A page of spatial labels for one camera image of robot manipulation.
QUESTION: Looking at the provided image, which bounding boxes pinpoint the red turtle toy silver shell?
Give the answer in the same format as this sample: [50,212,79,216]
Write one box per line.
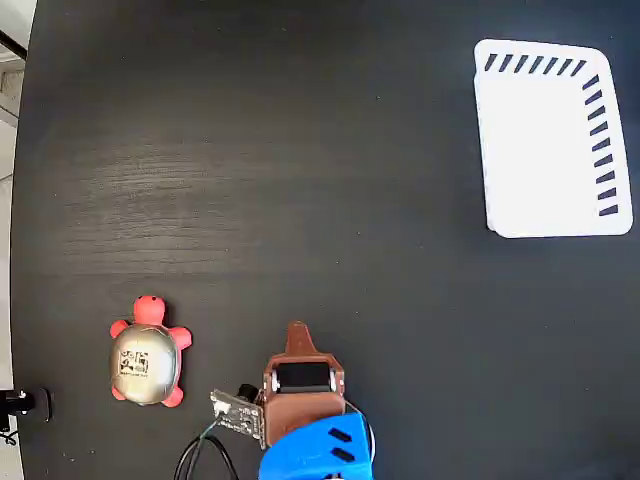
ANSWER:
[108,294,194,409]

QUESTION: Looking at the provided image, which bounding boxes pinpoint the white slotted plastic basket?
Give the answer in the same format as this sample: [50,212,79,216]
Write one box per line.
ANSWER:
[472,38,634,239]

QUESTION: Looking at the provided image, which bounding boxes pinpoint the black table clamp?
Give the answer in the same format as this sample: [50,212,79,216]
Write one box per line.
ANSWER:
[0,387,55,434]

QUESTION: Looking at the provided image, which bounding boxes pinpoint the black metal bar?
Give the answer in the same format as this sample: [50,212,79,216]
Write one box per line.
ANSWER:
[0,28,29,60]

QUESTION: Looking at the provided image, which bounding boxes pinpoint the bare circuit board camera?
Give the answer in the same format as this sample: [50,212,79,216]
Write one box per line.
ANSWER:
[209,383,265,450]

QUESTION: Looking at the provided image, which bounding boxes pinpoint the black camera cable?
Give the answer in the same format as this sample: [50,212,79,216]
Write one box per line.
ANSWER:
[173,419,241,480]

